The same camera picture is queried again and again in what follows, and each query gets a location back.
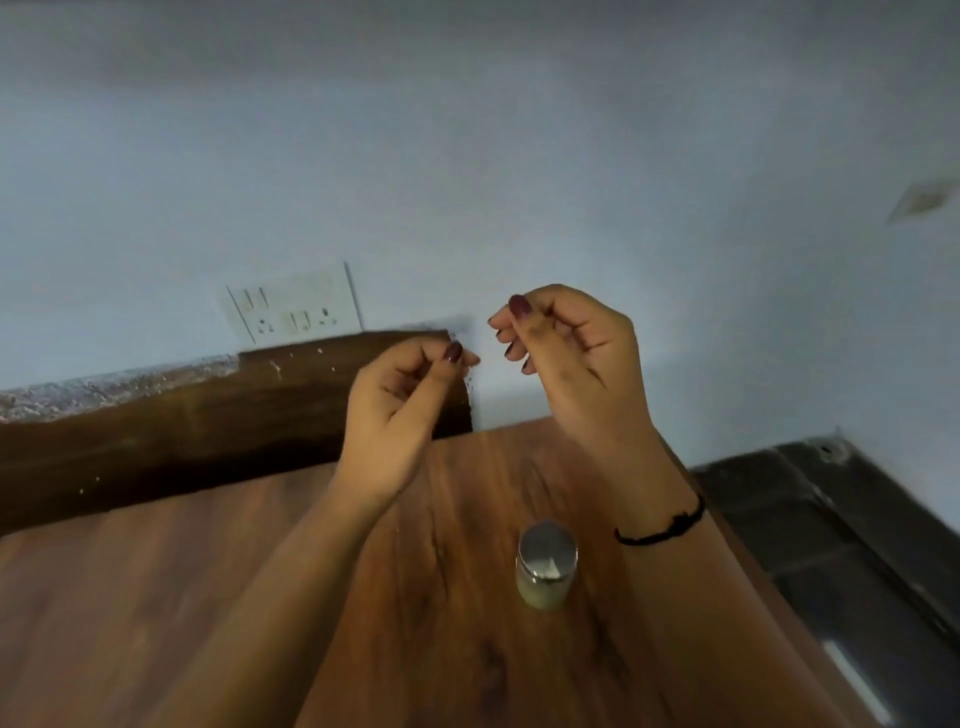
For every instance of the person's left hand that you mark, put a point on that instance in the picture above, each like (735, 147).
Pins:
(390, 435)

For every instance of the person's right hand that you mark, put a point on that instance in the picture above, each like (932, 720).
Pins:
(592, 375)

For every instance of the person's left thumb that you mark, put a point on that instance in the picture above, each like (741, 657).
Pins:
(448, 366)

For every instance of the person's right thumb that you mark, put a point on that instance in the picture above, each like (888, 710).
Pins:
(534, 309)

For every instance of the person's left forearm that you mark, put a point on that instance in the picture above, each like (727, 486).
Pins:
(270, 622)

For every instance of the person's right forearm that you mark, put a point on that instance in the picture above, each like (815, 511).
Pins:
(705, 622)

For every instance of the glass jar with silver lid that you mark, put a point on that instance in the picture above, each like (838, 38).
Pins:
(546, 566)

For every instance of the dark wooden panel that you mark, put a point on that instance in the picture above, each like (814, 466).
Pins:
(202, 427)

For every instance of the speckled grey stone ledge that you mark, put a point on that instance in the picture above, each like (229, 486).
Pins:
(105, 388)

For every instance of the white wall switch socket plate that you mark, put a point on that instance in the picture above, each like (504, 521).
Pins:
(294, 306)

